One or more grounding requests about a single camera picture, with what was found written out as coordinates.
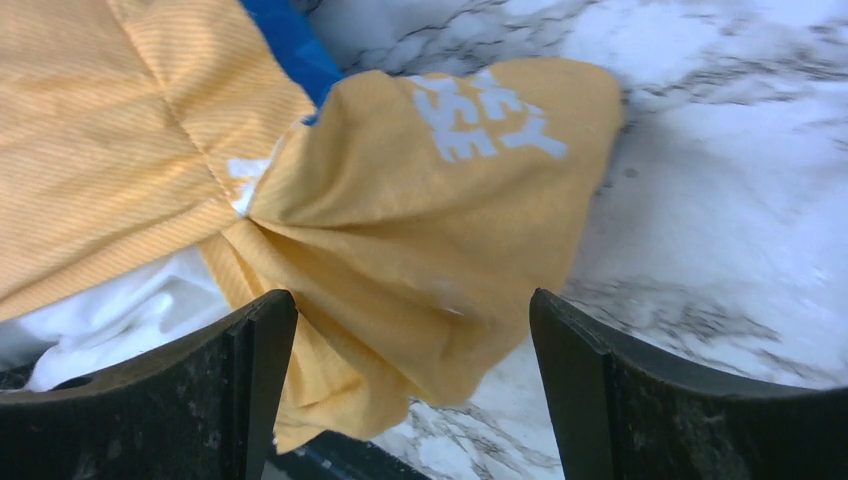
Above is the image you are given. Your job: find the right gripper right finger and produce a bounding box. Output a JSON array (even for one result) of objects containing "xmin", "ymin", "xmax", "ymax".
[{"xmin": 529, "ymin": 289, "xmax": 847, "ymax": 480}]

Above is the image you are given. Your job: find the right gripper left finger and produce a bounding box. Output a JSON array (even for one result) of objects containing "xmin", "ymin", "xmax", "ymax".
[{"xmin": 1, "ymin": 290, "xmax": 298, "ymax": 479}]

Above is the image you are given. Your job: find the white pillow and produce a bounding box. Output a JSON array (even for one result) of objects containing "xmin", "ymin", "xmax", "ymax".
[{"xmin": 1, "ymin": 248, "xmax": 232, "ymax": 392}]

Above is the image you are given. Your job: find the yellow Mickey Mouse pillowcase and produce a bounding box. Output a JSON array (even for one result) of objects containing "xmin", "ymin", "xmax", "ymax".
[{"xmin": 1, "ymin": 1, "xmax": 624, "ymax": 452}]

